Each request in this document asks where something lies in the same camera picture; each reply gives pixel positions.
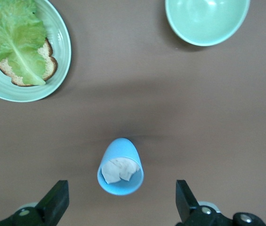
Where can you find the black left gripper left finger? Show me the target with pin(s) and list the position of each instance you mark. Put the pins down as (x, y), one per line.
(52, 207)

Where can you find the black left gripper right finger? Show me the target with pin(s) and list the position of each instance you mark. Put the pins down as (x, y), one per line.
(187, 207)

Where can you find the light blue cup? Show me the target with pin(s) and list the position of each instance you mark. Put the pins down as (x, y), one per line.
(121, 150)

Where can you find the crumpled white tissue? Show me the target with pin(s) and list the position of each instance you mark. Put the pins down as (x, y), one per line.
(118, 170)

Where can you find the toasted bread slice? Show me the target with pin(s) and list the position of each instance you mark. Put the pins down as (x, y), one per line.
(49, 66)

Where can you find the mint green plate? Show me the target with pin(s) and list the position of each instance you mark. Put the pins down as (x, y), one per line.
(57, 47)

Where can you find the green lettuce leaf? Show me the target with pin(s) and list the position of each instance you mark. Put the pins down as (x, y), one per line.
(12, 35)

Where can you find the mint green bowl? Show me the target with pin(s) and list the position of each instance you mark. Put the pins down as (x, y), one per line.
(205, 21)

